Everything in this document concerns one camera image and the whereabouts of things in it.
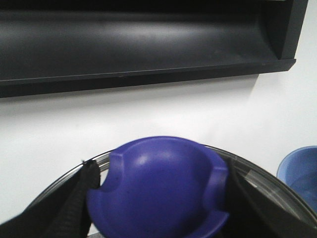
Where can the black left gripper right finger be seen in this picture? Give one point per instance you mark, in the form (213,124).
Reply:
(252,215)

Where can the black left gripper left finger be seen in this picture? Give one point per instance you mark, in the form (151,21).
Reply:
(62,214)

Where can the glass lid with blue knob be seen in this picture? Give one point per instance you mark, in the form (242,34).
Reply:
(170,187)

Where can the light blue ribbed cup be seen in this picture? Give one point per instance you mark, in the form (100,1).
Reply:
(298,170)

